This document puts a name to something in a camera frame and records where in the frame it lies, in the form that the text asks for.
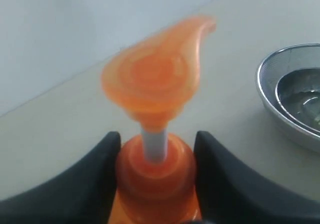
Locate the stainless steel mesh colander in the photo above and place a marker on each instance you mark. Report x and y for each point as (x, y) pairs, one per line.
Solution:
(272, 68)

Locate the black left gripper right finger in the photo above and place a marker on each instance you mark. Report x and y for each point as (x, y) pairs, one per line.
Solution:
(229, 191)

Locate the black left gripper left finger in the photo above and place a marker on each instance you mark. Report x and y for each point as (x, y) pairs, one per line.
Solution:
(83, 193)

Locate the orange dish soap pump bottle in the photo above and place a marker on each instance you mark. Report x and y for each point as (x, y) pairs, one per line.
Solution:
(152, 81)

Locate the stainless steel bowl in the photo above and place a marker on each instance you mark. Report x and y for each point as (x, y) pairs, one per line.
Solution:
(297, 93)

